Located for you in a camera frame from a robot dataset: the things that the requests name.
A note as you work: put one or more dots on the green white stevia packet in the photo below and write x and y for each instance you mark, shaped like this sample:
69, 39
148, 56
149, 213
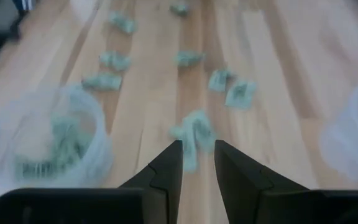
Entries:
221, 80
179, 9
240, 95
189, 58
115, 60
123, 22
36, 170
70, 140
194, 133
102, 82

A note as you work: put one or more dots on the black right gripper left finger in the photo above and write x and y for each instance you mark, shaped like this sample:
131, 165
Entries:
82, 205

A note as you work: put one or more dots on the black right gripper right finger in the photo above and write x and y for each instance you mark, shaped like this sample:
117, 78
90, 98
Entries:
259, 202

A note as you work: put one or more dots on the black table edge frame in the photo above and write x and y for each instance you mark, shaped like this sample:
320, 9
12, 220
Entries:
2, 35

